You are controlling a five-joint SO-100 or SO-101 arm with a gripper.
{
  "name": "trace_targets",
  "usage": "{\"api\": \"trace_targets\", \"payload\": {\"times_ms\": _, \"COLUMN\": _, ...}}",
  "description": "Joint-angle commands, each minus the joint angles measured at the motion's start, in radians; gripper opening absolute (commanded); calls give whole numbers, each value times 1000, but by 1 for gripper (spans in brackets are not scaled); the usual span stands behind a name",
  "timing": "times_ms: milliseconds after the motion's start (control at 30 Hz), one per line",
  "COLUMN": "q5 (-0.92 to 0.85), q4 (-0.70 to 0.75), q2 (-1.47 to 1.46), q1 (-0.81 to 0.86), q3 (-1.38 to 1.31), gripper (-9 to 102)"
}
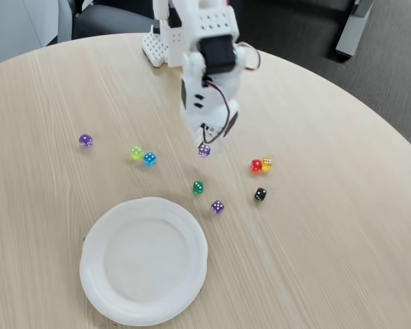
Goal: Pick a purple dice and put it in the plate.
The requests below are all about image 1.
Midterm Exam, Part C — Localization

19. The white paper plate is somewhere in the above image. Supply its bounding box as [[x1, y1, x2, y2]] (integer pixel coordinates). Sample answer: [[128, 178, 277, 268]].
[[78, 196, 209, 327]]

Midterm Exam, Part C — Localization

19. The blue translucent die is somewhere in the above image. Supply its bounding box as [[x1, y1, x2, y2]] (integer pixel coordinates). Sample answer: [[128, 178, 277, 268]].
[[142, 151, 158, 168]]

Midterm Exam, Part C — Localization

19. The black die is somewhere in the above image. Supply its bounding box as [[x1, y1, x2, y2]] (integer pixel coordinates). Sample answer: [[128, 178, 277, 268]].
[[253, 186, 269, 204]]

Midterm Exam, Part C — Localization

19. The dark grey chair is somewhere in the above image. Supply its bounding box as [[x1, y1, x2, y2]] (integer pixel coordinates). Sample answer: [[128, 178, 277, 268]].
[[71, 0, 155, 40]]

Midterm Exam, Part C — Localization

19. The grey desk leg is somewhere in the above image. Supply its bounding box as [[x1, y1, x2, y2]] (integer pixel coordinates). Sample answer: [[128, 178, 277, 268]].
[[335, 0, 375, 58]]

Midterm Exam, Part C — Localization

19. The white cabinet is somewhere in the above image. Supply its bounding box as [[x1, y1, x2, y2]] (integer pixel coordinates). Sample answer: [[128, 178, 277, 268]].
[[0, 0, 60, 68]]

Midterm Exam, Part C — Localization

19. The white perforated base plate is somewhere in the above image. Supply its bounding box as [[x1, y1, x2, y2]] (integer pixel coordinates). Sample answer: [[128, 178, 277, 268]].
[[140, 25, 168, 68]]

